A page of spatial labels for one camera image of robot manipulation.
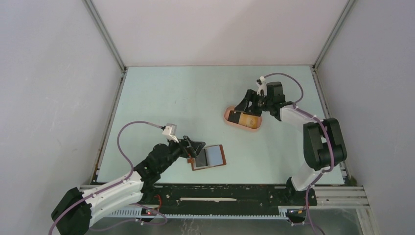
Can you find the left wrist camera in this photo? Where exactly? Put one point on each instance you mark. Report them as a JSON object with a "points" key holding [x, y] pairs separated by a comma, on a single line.
{"points": [[169, 132]]}

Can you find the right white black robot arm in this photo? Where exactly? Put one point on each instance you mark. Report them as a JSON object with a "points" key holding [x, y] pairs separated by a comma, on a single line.
{"points": [[323, 143]]}

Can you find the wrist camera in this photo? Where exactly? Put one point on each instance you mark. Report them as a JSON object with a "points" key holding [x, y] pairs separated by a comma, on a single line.
{"points": [[169, 132], [261, 83]]}

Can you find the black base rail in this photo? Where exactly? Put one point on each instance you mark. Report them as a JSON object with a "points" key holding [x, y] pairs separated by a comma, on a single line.
{"points": [[226, 199]]}

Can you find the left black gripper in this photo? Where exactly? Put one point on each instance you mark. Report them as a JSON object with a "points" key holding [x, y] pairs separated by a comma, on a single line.
{"points": [[188, 148]]}

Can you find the brown leather card holder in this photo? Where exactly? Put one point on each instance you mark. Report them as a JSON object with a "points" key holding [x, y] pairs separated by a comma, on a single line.
{"points": [[215, 156]]}

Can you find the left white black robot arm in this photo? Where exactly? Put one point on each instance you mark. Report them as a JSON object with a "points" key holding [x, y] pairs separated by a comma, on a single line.
{"points": [[78, 210]]}

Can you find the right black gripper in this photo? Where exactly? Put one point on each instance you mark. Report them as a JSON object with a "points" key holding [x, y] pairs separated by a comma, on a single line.
{"points": [[242, 105]]}

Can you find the aluminium frame rail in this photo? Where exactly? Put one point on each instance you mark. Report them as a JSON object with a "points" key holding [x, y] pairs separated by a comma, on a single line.
{"points": [[102, 29]]}

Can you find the pink oval tray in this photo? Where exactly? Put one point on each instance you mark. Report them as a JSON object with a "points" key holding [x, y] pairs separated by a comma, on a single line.
{"points": [[238, 125]]}

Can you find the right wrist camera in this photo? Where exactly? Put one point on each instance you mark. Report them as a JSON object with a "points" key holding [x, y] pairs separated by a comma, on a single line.
{"points": [[261, 83]]}

